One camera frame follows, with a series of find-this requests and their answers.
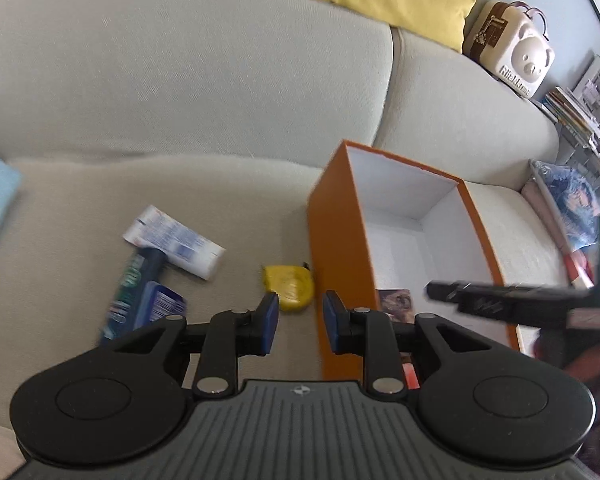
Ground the cream bear suitcase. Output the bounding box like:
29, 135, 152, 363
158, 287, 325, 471
462, 0, 557, 100

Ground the beige sofa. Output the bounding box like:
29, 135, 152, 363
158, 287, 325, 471
0, 0, 600, 433

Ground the dark blue tube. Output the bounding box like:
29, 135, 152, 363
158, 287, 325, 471
99, 247, 169, 345

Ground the stack of books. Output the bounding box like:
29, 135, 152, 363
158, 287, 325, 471
537, 50, 600, 188

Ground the clear plastic box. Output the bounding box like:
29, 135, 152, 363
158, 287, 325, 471
376, 288, 414, 322

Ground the white blue-print tube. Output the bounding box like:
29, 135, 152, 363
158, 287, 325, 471
122, 204, 227, 281

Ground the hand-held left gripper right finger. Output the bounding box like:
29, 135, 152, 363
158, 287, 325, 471
322, 290, 506, 395

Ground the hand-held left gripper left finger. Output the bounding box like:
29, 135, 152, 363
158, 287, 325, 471
111, 292, 281, 399

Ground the blue patterned cushion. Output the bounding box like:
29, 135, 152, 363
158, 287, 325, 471
529, 159, 600, 253

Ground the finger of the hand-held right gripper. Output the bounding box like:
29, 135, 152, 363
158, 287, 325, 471
426, 279, 598, 332

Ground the orange cardboard box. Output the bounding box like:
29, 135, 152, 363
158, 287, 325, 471
306, 140, 522, 382

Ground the pink cushion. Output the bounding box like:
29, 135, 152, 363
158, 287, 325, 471
521, 180, 571, 256

